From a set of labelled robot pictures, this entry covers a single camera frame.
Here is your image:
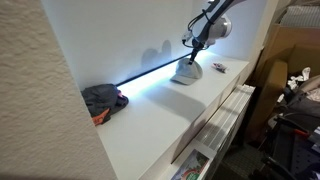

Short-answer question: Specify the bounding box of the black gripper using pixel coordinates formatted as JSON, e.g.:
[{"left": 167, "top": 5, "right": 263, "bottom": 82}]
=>
[{"left": 187, "top": 39, "right": 205, "bottom": 66}]

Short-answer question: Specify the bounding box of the light grey baseball cap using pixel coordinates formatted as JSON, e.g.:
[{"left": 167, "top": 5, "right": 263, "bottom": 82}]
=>
[{"left": 170, "top": 57, "right": 204, "bottom": 86}]

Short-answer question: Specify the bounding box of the white glue bottle red tip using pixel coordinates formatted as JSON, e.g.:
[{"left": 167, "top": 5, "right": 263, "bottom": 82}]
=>
[{"left": 212, "top": 62, "right": 230, "bottom": 75}]

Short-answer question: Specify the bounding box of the black window blind bar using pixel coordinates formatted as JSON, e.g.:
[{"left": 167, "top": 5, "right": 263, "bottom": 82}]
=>
[{"left": 114, "top": 48, "right": 204, "bottom": 87}]

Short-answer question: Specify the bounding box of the white slatted radiator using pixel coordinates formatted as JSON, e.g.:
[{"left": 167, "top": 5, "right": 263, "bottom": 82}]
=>
[{"left": 191, "top": 84, "right": 256, "bottom": 180}]

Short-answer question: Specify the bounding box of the grey crumpled cloth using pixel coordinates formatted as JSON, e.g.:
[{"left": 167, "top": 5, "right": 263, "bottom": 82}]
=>
[{"left": 80, "top": 83, "right": 130, "bottom": 127}]

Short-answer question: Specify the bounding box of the brown cardboard box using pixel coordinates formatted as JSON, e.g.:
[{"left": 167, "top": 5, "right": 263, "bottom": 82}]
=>
[{"left": 256, "top": 23, "right": 320, "bottom": 79}]

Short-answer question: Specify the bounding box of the white crumpled cloth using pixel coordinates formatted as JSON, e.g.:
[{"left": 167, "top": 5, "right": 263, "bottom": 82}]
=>
[{"left": 287, "top": 67, "right": 312, "bottom": 91}]

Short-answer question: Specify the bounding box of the grey striped panel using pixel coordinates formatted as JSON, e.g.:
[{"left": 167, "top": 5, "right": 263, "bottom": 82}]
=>
[{"left": 279, "top": 5, "right": 320, "bottom": 30}]

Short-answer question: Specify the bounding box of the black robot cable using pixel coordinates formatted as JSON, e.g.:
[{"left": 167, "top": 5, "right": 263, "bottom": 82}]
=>
[{"left": 181, "top": 0, "right": 221, "bottom": 45}]

